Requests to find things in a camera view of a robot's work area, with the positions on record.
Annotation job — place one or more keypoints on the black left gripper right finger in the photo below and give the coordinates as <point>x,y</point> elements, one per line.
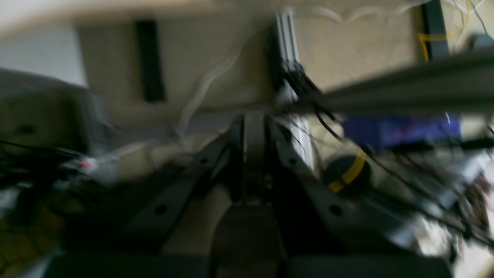
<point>321,235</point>

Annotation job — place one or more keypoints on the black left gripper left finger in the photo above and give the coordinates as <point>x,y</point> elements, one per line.
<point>122,236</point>

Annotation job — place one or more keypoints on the black round base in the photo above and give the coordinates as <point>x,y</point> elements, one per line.
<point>348,175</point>

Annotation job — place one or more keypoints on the blue box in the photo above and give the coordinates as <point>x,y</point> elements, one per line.
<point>387,132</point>

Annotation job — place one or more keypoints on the aluminium frame rail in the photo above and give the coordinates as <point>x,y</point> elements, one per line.
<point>287,65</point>

